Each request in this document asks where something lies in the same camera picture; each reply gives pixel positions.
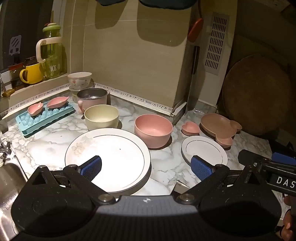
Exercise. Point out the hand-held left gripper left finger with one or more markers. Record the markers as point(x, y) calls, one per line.
point(91, 166)

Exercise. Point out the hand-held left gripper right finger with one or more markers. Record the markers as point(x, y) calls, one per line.
point(201, 168)

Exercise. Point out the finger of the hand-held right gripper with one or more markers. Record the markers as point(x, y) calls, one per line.
point(284, 158)
point(252, 157)

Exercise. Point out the small white plate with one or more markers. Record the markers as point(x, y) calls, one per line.
point(203, 148)

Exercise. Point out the large white floral plate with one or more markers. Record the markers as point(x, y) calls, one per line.
point(115, 150)

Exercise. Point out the pink heart-shaped dish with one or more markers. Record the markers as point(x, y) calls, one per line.
point(190, 128)

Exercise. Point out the cream bowl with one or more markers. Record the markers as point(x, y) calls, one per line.
point(101, 125)

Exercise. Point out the pink bowl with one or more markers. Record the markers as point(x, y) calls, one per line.
point(152, 136)

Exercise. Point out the person's right hand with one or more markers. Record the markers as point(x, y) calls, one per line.
point(288, 222)

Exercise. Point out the pink steel pot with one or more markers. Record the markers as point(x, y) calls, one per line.
point(97, 104)

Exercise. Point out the round wooden cutting board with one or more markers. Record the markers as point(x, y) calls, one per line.
point(254, 92)

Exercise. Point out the blue ice cube tray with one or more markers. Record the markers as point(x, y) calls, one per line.
point(34, 125)

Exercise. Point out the pink leaf-shaped dish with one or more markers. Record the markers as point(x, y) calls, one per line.
point(57, 102)

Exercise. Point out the pink apple-shaped dish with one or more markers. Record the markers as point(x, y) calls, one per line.
point(34, 109)

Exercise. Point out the steel sink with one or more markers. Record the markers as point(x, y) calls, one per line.
point(9, 185)

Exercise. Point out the white floral bowl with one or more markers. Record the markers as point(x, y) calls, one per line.
point(79, 81)

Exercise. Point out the chrome faucet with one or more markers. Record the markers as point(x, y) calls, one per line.
point(4, 149)

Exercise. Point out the yellow mug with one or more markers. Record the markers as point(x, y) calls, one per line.
point(34, 73)

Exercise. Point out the green glass jar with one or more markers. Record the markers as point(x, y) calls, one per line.
point(54, 58)

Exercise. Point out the brown sauce jar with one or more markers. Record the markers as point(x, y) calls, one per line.
point(16, 76)

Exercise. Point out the grey vent grille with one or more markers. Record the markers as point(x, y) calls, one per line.
point(216, 41)

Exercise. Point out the orange spatula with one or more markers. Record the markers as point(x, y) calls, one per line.
point(195, 30)

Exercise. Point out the grey window sticker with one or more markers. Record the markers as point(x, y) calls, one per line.
point(15, 45)

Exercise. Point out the dark oven mitt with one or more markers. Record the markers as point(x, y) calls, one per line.
point(111, 1)

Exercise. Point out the teal oven mitt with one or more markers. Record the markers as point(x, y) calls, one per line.
point(164, 3)

